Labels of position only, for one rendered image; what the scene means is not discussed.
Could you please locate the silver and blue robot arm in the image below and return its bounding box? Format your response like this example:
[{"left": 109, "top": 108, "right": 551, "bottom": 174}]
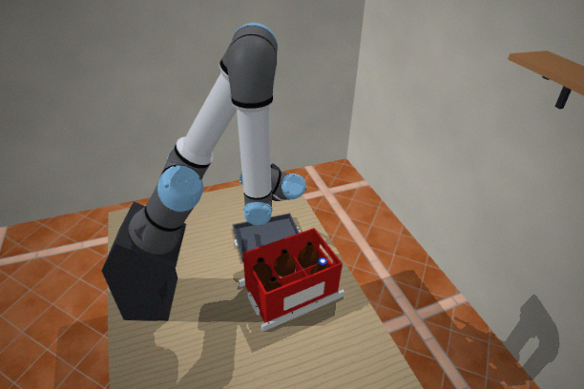
[{"left": 129, "top": 23, "right": 306, "bottom": 255}]

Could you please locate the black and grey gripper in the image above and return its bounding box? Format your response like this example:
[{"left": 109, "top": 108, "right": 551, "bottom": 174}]
[{"left": 271, "top": 163, "right": 283, "bottom": 201}]

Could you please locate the red bottle crate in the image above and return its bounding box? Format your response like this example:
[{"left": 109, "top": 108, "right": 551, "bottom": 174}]
[{"left": 244, "top": 228, "right": 343, "bottom": 322}]

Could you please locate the brown glass bottle with blue cap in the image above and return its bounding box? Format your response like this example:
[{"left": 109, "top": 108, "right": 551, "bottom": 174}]
[{"left": 310, "top": 257, "right": 329, "bottom": 275}]

